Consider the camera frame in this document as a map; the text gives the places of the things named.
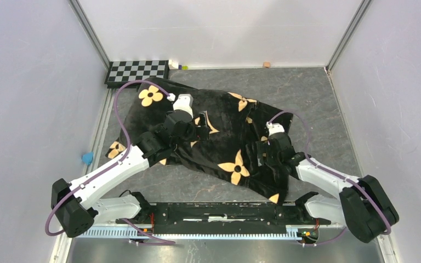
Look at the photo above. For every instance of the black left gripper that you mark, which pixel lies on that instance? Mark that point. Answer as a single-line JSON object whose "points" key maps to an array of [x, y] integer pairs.
{"points": [[202, 131]]}

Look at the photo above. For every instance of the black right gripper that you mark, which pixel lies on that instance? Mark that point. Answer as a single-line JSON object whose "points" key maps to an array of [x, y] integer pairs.
{"points": [[267, 149]]}

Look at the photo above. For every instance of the black floral pillowcase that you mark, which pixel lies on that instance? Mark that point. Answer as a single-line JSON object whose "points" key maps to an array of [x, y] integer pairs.
{"points": [[236, 123]]}

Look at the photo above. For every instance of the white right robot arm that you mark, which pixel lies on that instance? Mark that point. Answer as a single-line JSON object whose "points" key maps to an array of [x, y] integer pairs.
{"points": [[361, 205]]}

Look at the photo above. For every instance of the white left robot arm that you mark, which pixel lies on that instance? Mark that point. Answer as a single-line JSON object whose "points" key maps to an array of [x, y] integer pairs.
{"points": [[78, 204]]}

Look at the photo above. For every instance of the small white block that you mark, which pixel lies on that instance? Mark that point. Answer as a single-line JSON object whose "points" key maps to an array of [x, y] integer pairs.
{"points": [[173, 65]]}

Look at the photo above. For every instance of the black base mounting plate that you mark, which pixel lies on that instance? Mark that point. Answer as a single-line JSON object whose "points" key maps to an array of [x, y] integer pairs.
{"points": [[224, 218]]}

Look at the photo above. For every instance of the small tan wooden block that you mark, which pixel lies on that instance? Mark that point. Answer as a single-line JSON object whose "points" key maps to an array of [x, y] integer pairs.
{"points": [[266, 64]]}

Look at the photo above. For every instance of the black grey checkerboard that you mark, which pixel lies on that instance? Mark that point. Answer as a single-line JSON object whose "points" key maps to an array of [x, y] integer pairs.
{"points": [[121, 72]]}

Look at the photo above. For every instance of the blue small object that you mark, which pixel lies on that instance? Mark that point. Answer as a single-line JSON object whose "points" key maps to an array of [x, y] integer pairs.
{"points": [[87, 158]]}

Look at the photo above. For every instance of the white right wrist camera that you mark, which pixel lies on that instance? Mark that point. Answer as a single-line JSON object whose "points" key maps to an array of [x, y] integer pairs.
{"points": [[274, 128]]}

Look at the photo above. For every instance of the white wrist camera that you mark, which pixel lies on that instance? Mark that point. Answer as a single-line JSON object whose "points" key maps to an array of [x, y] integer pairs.
{"points": [[182, 102], [274, 128]]}

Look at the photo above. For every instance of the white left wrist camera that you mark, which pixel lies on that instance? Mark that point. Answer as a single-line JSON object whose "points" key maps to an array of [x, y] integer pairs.
{"points": [[182, 102]]}

